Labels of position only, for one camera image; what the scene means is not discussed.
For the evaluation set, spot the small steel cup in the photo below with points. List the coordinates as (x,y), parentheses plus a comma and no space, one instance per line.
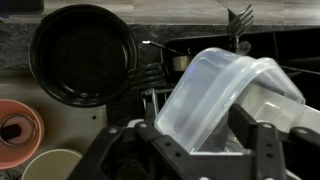
(181,63)

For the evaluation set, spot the silver fork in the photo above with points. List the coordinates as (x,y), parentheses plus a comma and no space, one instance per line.
(238,23)

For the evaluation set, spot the large clear plastic container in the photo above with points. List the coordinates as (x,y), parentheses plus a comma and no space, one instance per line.
(200,100)

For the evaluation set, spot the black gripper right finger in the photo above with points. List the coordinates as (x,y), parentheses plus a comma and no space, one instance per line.
(271,150)

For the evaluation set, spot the silver spoon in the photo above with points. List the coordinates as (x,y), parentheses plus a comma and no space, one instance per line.
(148,42)

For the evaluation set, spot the small clear plastic container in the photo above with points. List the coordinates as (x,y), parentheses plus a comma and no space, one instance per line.
(310,116)

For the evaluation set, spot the black dish rack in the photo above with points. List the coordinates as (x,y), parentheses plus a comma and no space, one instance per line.
(300,43)

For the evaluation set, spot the beige bowl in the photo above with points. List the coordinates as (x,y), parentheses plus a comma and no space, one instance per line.
(50,166)

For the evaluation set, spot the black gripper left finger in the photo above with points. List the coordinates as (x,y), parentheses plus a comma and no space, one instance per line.
(96,153)

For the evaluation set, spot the salmon pink bowl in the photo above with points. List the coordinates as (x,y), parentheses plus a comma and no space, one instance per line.
(20,156)

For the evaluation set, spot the black plastic fork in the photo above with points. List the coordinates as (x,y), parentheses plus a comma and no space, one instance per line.
(146,75)

